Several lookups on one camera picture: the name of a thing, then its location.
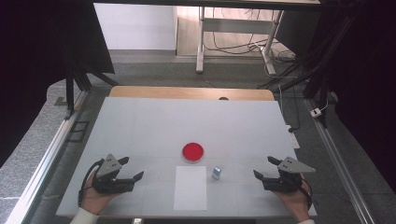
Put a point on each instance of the white wall panel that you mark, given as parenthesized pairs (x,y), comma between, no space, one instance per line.
(137,26)

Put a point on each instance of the round red ink pad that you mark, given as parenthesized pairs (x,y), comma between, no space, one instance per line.
(193,151)

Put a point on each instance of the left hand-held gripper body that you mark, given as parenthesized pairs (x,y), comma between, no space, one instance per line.
(109,166)

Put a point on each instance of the wooden table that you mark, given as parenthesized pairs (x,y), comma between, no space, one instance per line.
(174,92)

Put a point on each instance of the small white adapter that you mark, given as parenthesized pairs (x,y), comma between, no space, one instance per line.
(316,112)

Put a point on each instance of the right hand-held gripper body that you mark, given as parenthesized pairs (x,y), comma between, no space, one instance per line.
(294,166)

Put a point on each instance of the large white board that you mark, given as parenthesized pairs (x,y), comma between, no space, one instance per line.
(186,121)

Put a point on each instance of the black tripod stand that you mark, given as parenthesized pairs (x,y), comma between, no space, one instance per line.
(70,90)
(320,84)

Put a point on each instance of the person's right hand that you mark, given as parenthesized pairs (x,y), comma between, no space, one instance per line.
(297,203)

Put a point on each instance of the small white and blue stamp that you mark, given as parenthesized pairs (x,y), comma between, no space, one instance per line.
(216,173)

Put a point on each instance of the aluminium rail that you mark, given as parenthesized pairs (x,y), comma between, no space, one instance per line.
(40,174)
(339,161)

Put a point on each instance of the white metal desk frame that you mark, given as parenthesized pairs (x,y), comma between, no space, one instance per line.
(236,26)

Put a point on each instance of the small dark round grommet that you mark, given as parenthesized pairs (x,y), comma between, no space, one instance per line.
(223,98)

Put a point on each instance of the black curtain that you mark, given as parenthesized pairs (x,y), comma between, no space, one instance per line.
(367,93)
(37,62)

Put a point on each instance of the white paper sheet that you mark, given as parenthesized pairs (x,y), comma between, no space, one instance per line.
(190,189)

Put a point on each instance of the person's left hand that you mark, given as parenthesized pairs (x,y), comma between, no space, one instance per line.
(93,200)

